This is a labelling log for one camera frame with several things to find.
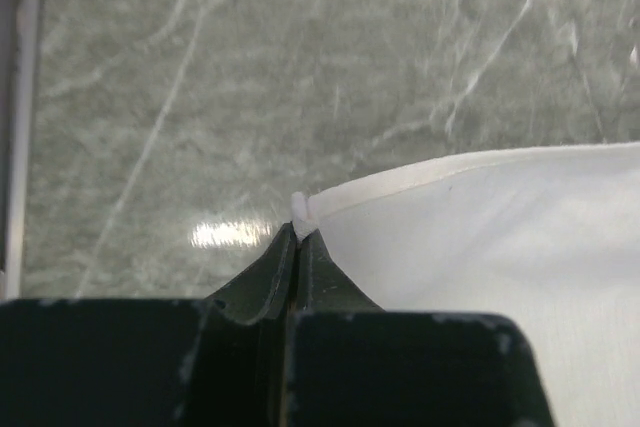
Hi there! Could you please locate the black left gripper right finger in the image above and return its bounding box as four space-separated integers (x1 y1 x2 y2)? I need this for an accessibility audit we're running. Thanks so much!
287 233 554 426

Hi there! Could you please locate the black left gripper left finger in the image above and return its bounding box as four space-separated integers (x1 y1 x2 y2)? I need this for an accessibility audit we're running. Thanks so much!
1 224 296 426

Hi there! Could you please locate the white cloth napkin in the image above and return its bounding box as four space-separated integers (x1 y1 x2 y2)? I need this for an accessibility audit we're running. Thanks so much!
292 143 639 426

